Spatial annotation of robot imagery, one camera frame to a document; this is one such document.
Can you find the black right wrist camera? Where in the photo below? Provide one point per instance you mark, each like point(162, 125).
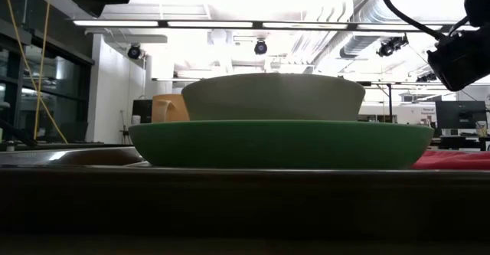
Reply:
point(459, 63)

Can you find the black computer monitor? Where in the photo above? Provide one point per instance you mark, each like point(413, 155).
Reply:
point(142, 111)
point(459, 115)

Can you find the white bowl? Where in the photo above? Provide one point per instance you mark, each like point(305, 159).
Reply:
point(272, 98)

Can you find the black metal rack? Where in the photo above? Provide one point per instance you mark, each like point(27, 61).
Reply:
point(390, 102)

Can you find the red napkin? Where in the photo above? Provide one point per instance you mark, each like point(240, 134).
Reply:
point(451, 160)

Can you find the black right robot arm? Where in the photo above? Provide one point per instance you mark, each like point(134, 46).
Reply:
point(478, 2)

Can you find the silver ceiling air duct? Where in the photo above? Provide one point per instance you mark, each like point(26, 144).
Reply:
point(360, 46)

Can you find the long ceiling light bar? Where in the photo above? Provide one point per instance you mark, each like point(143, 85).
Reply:
point(206, 24)

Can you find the green plate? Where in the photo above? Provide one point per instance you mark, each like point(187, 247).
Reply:
point(283, 144)

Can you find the peach ribbed mug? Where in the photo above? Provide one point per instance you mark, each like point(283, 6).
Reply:
point(168, 109)

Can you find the black hanging dome camera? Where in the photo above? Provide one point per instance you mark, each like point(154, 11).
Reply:
point(260, 47)
point(134, 51)

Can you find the white paper cup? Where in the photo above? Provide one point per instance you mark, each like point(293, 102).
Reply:
point(136, 119)

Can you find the black ceiling fixture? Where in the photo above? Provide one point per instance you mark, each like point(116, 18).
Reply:
point(425, 79)

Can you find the black ceiling camera cluster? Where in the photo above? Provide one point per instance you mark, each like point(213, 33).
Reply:
point(390, 47)

